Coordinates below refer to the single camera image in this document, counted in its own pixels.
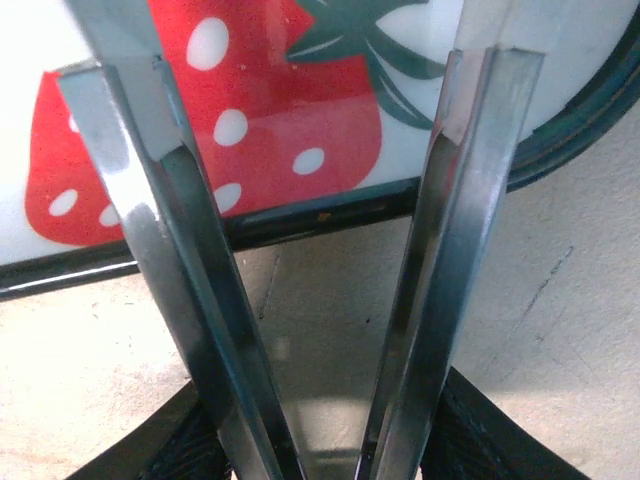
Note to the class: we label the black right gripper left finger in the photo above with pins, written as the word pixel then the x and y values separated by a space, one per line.
pixel 170 440

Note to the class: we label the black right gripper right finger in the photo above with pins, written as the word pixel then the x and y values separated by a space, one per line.
pixel 480 440

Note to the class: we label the white strawberry print tray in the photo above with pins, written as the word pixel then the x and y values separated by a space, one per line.
pixel 300 125

